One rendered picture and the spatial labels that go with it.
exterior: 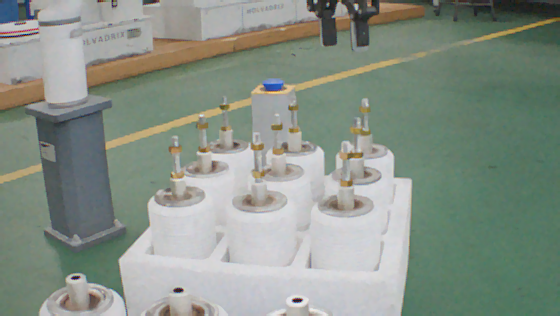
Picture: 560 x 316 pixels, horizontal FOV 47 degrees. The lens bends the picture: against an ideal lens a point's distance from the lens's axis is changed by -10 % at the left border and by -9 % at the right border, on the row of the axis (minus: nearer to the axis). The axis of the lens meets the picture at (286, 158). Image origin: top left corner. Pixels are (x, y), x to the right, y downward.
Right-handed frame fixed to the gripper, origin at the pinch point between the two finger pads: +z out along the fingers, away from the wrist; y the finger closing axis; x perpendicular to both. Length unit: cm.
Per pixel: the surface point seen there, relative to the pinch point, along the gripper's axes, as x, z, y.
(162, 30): 80, 25, -292
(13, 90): -18, 32, -216
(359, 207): 0.6, 22.4, 0.9
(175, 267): -22.0, 29.2, -10.6
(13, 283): -43, 45, -54
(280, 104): 12.3, 17.1, -39.8
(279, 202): -7.2, 22.0, -6.7
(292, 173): 0.2, 21.8, -15.7
